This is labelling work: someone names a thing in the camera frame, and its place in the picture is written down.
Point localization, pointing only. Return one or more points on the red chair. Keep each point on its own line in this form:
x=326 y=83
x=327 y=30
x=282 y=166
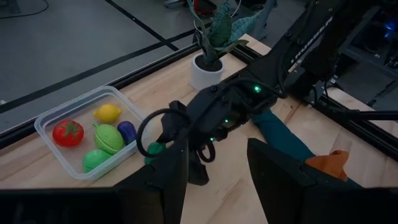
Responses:
x=205 y=6

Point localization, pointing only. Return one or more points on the light green split toy fruit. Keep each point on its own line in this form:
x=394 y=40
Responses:
x=109 y=139

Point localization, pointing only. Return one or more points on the dark green toy vegetable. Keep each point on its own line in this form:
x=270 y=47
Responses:
x=154 y=149

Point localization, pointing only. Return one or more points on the light green toy pear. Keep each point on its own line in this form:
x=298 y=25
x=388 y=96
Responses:
x=93 y=158

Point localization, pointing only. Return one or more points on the yellow toy lemon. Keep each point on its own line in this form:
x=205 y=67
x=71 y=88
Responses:
x=107 y=113

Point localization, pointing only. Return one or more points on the purple toy eggplant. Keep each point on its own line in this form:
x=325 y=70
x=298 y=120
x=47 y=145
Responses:
x=127 y=132

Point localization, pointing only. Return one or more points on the red toy tomato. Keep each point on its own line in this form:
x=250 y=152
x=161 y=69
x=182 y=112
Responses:
x=67 y=133

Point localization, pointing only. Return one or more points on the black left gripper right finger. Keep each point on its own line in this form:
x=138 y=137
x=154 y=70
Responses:
x=273 y=186

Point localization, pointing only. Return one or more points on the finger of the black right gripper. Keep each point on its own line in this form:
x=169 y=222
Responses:
x=199 y=171

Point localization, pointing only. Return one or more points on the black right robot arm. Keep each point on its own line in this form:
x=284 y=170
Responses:
x=295 y=46

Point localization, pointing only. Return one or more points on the snake plant in white pot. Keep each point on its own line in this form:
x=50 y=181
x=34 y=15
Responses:
x=206 y=74

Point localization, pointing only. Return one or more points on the clear plastic tupperware container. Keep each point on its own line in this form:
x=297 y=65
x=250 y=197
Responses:
x=77 y=168

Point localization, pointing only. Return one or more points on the dark teal cloth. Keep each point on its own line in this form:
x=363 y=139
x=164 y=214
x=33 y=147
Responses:
x=280 y=133

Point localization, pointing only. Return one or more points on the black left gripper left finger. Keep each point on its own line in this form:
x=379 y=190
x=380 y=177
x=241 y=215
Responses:
x=169 y=180

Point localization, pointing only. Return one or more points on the black box with blue light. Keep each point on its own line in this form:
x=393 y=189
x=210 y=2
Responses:
x=388 y=28

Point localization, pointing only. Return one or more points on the orange cloth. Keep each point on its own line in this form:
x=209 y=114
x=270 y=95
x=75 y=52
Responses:
x=329 y=163

